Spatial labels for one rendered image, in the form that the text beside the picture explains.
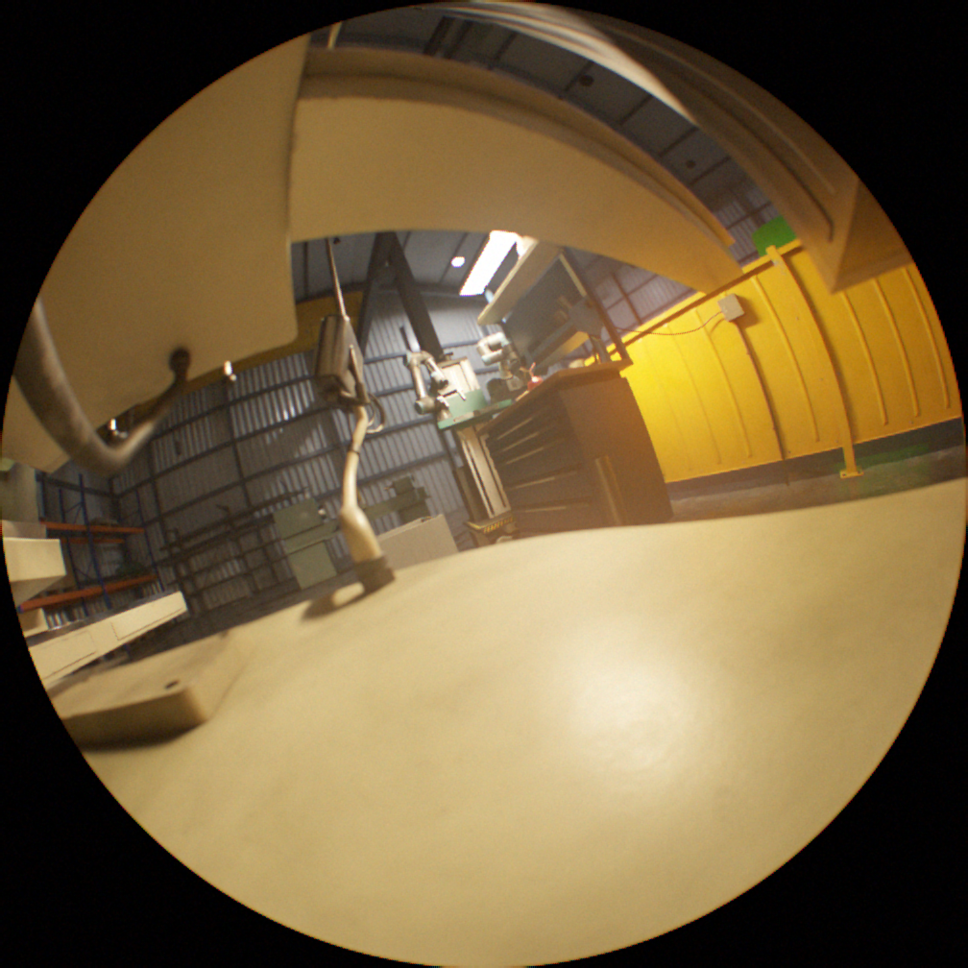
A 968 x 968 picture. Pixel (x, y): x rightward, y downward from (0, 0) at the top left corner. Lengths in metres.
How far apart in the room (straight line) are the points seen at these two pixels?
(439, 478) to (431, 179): 10.00
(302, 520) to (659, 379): 5.54
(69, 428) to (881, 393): 2.29
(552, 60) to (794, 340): 8.28
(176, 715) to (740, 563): 0.32
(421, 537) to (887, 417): 2.72
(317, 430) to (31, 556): 9.63
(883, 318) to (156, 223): 2.35
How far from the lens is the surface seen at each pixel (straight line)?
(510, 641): 0.15
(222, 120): 0.41
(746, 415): 2.10
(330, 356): 0.91
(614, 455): 1.34
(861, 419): 2.08
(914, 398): 2.15
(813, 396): 2.04
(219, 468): 10.73
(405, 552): 1.76
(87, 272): 0.52
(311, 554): 5.83
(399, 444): 10.17
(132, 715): 0.28
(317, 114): 0.38
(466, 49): 4.96
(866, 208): 0.29
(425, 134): 0.41
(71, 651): 1.32
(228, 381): 0.70
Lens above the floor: 0.68
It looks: 1 degrees down
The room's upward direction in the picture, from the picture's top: 21 degrees counter-clockwise
